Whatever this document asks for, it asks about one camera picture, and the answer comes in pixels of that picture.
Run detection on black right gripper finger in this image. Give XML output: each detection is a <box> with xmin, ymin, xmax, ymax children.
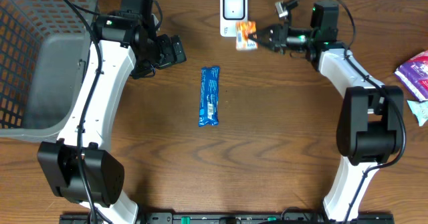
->
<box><xmin>255</xmin><ymin>25</ymin><xmax>281</xmax><ymax>40</ymax></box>
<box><xmin>250</xmin><ymin>38</ymin><xmax>278</xmax><ymax>52</ymax></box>

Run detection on orange tissue packet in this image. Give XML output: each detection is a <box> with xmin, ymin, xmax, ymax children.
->
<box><xmin>235</xmin><ymin>21</ymin><xmax>257</xmax><ymax>51</ymax></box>

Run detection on blue biscuit packet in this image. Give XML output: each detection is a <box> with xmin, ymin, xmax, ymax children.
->
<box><xmin>198</xmin><ymin>66</ymin><xmax>220</xmax><ymax>127</ymax></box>

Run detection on purple Carefree pad pack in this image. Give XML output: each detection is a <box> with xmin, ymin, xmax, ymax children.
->
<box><xmin>394</xmin><ymin>50</ymin><xmax>427</xmax><ymax>102</ymax></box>

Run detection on mint green wipes packet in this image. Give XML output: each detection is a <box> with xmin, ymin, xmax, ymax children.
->
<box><xmin>407</xmin><ymin>100</ymin><xmax>428</xmax><ymax>126</ymax></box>

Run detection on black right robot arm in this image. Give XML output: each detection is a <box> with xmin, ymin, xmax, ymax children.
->
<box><xmin>248</xmin><ymin>0</ymin><xmax>406</xmax><ymax>223</ymax></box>

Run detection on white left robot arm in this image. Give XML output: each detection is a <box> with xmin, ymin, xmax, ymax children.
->
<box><xmin>37</xmin><ymin>0</ymin><xmax>187</xmax><ymax>223</ymax></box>

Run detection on white barcode scanner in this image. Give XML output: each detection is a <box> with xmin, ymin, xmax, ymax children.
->
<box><xmin>219</xmin><ymin>0</ymin><xmax>248</xmax><ymax>37</ymax></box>

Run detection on dark grey plastic basket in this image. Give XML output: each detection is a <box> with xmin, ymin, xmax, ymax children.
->
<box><xmin>1</xmin><ymin>0</ymin><xmax>98</xmax><ymax>142</ymax></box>

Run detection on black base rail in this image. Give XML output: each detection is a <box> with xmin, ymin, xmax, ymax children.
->
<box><xmin>59</xmin><ymin>211</ymin><xmax>395</xmax><ymax>224</ymax></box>

